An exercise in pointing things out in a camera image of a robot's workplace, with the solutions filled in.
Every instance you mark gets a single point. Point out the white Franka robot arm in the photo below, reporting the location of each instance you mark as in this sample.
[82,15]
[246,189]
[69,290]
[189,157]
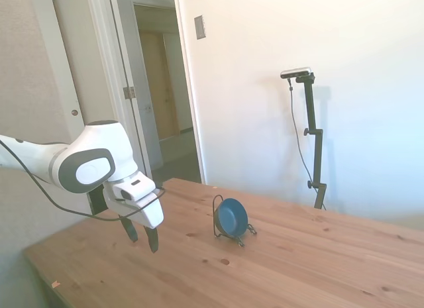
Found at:
[99,139]

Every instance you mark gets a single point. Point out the silver exterior camera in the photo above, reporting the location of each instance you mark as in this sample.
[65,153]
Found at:
[296,72]

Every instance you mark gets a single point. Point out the grey wall switch plate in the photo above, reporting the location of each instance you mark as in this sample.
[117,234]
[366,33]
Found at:
[199,27]

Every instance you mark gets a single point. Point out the round metal door knob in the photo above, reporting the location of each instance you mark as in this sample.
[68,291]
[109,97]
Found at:
[75,113]

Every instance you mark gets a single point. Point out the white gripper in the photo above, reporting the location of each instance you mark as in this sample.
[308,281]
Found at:
[149,215]

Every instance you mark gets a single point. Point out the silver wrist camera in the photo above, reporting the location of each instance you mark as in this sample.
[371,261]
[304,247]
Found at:
[137,188]

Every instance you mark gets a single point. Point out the black jointed camera stand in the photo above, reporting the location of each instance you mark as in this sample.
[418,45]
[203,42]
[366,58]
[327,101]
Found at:
[311,106]

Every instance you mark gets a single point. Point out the wooden hallway door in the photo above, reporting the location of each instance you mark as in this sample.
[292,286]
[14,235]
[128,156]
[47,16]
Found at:
[159,89]

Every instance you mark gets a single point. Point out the metal door hinge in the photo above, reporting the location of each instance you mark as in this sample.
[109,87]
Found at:
[129,92]

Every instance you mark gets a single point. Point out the grey open door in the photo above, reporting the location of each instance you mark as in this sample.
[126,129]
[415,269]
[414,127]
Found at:
[136,56]

